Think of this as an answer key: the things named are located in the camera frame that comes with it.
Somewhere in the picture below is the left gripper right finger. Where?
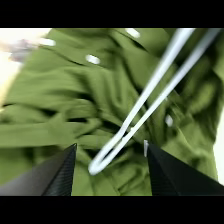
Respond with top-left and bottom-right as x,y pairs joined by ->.
146,143 -> 224,197

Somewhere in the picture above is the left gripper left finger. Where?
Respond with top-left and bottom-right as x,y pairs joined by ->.
0,143 -> 78,197

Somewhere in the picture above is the green long-sleeved shirt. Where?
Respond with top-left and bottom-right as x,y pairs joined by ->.
0,27 -> 224,197

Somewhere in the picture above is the white clothes hanger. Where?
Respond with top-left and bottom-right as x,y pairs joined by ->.
87,27 -> 222,176

